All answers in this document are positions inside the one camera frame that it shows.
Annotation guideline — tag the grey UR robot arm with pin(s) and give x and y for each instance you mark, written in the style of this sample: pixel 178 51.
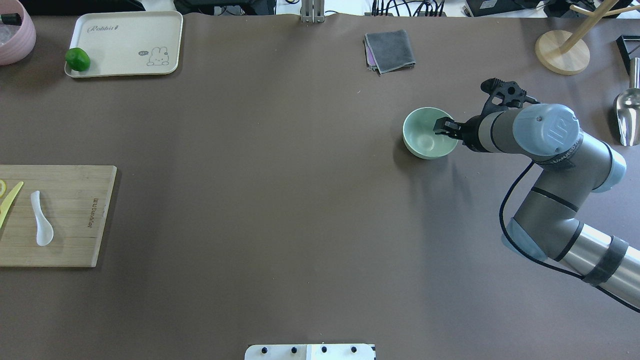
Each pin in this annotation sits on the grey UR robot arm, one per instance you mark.
pixel 538 214

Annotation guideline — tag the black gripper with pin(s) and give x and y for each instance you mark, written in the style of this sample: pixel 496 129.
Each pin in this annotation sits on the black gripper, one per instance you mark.
pixel 470 131

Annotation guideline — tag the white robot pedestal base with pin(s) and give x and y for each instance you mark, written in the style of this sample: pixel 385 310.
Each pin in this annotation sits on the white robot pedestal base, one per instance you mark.
pixel 312 351

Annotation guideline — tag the metal scoop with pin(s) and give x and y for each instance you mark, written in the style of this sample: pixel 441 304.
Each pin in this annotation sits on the metal scoop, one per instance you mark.
pixel 627 108

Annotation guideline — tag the wooden mug tree stand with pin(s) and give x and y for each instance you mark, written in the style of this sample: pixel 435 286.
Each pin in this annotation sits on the wooden mug tree stand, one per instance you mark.
pixel 565 53

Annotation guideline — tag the beige cartoon tray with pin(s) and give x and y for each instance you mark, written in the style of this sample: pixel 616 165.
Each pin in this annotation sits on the beige cartoon tray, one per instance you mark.
pixel 128 43

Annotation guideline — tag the light green bowl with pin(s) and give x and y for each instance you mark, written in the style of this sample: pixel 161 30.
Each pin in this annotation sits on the light green bowl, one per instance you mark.
pixel 420 138

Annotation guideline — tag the white ceramic spoon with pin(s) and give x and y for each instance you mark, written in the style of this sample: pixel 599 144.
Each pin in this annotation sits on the white ceramic spoon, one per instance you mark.
pixel 44 229

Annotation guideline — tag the upper lemon slice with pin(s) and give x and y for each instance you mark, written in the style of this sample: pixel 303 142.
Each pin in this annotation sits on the upper lemon slice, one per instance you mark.
pixel 3 187

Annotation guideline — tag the grey folded cloth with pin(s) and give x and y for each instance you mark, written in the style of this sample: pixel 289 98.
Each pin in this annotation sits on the grey folded cloth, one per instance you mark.
pixel 389 51

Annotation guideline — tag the pink bowl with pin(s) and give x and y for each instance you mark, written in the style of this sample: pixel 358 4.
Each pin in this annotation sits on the pink bowl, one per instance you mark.
pixel 17 41

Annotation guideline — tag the yellow plastic knife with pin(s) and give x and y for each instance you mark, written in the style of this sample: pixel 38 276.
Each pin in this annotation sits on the yellow plastic knife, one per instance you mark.
pixel 9 201

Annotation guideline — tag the green lime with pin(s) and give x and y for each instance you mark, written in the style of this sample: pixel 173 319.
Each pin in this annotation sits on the green lime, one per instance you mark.
pixel 77 59

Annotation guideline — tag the bamboo cutting board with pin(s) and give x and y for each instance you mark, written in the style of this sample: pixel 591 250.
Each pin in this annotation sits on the bamboo cutting board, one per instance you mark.
pixel 74 198

